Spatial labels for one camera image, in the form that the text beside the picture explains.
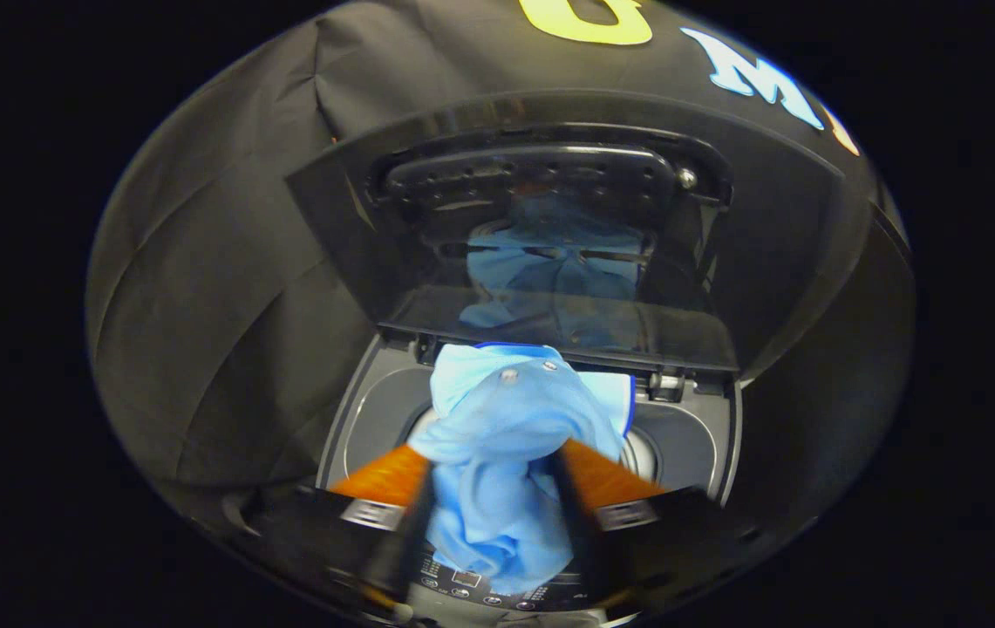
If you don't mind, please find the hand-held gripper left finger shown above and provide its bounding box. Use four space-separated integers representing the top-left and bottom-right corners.
244 443 437 611

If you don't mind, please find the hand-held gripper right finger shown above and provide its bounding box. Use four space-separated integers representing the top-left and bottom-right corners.
549 438 730 611

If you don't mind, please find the light blue polo shirt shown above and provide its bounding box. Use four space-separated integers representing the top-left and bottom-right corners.
408 342 637 597

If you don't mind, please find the black washing machine lid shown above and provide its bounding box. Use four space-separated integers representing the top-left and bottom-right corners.
284 87 878 386

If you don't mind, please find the black backdrop cloth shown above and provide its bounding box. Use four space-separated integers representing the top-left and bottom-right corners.
85 0 917 542

